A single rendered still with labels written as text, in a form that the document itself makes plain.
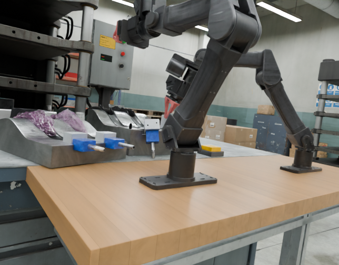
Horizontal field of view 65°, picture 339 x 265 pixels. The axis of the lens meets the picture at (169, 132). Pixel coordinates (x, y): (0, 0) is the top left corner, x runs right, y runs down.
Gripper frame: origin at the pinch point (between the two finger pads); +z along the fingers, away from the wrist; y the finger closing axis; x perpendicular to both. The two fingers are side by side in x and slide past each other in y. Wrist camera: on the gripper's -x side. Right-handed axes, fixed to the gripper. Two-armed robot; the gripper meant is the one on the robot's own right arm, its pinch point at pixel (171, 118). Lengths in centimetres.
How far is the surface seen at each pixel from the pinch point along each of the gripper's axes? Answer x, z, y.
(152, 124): 7.0, 2.8, 12.1
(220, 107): -590, 23, -702
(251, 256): 24, 52, -77
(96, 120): -22.1, 16.1, 16.9
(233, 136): -249, 44, -388
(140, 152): 6.9, 13.8, 11.1
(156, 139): 10.0, 6.6, 10.2
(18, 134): 4, 18, 49
